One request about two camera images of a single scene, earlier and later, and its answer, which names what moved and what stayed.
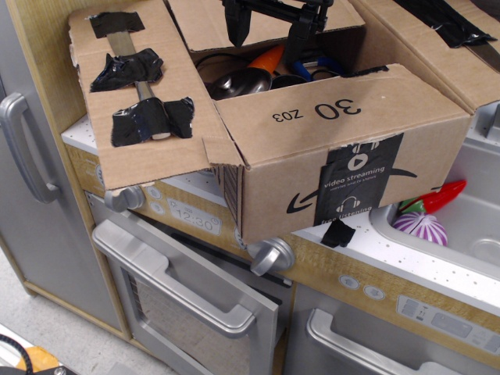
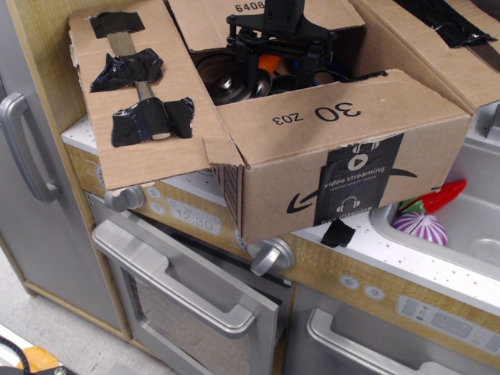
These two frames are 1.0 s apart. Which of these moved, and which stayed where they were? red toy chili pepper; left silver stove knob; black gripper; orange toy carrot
Moved: black gripper
Stayed: left silver stove knob; orange toy carrot; red toy chili pepper
